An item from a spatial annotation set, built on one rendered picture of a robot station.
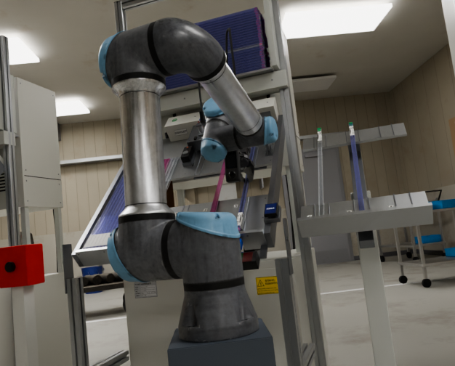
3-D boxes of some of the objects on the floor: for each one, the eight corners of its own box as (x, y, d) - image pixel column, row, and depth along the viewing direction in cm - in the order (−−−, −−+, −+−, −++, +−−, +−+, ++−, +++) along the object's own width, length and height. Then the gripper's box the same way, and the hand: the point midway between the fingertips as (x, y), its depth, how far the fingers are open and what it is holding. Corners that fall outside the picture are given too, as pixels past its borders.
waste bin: (109, 290, 807) (107, 262, 812) (104, 292, 768) (102, 263, 774) (86, 292, 805) (83, 265, 810) (80, 295, 766) (78, 266, 772)
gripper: (245, 124, 147) (262, 165, 162) (216, 129, 149) (235, 170, 165) (243, 144, 141) (262, 185, 157) (214, 149, 144) (234, 189, 160)
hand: (246, 181), depth 158 cm, fingers closed, pressing on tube
